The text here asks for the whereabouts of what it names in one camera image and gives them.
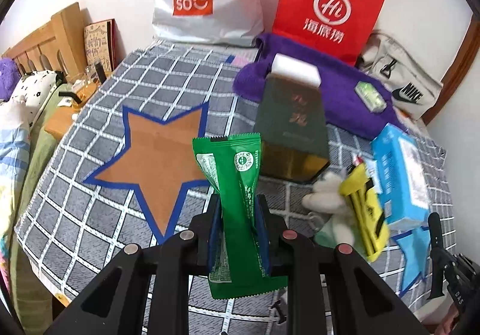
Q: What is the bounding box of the red Haidilao paper bag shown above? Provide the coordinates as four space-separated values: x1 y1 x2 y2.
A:
272 0 385 65

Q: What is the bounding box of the small green tissue pack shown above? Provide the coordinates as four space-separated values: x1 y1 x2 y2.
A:
355 81 386 114

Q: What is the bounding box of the purple plush toy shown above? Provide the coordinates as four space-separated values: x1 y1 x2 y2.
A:
0 57 20 101

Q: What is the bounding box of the dark green tea box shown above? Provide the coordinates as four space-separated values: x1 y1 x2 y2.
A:
254 74 330 184

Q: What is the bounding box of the brown wooden door frame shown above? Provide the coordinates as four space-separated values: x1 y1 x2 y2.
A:
422 15 480 124

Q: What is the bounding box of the yellow black pouch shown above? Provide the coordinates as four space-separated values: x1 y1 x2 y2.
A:
339 163 390 263

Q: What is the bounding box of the wooden headboard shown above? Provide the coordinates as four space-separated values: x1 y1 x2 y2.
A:
1 2 87 81

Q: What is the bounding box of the black bottle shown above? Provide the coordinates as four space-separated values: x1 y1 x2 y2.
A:
94 61 107 84

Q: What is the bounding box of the green snack packet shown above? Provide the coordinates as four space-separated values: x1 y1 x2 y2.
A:
192 132 287 299

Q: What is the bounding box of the grey checkered tablecloth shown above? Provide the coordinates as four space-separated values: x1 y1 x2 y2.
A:
14 39 457 335

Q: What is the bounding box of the light blue tissue pack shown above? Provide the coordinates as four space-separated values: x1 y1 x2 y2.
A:
372 123 431 232

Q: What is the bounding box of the white plush toy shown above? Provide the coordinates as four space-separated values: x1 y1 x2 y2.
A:
301 172 356 248

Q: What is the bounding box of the wooden bedside table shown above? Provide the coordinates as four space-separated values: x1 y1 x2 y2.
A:
43 72 102 141

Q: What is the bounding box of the purple fluffy towel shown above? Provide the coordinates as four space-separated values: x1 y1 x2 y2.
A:
233 33 406 140

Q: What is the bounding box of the green blanket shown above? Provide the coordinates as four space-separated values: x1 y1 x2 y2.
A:
9 84 68 334

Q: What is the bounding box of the white foam block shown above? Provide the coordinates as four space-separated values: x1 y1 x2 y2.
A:
271 53 321 88

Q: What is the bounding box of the white spotted pillow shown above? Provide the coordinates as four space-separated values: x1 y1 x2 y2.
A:
10 70 57 127

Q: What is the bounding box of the brown star mat blue edge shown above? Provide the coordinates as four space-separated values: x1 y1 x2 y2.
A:
83 102 209 245

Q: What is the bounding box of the grey Nike bag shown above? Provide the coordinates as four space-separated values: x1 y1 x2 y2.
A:
358 31 443 120

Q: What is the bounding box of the patterned book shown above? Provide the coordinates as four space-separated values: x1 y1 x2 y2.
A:
83 18 116 72

